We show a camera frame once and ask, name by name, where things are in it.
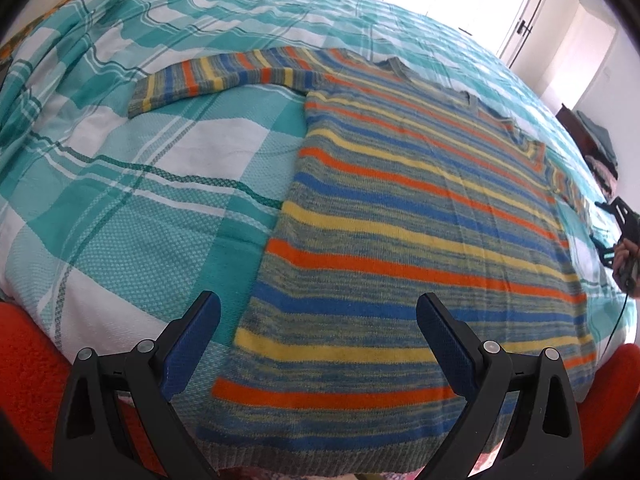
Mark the pile of clothes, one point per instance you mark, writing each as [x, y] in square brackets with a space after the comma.
[602, 155]

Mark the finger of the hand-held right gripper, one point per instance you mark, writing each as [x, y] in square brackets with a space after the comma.
[615, 210]
[605, 254]

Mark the white door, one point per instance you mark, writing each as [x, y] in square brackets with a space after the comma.
[530, 5]

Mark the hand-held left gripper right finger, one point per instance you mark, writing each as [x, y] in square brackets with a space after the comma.
[450, 350]

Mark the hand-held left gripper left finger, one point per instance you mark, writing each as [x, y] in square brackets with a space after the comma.
[192, 350]

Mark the orange fuzzy bedspread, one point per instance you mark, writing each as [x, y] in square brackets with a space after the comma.
[30, 360]

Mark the teal checked blanket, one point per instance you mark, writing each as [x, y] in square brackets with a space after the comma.
[125, 210]

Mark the striped knit sweater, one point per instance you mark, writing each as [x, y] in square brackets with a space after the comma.
[400, 235]

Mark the dark wooden nightstand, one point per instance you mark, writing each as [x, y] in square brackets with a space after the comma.
[570, 125]

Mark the orange patterned pillow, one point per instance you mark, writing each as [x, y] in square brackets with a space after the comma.
[6, 52]

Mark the person's right hand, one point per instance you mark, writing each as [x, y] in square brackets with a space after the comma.
[622, 255]

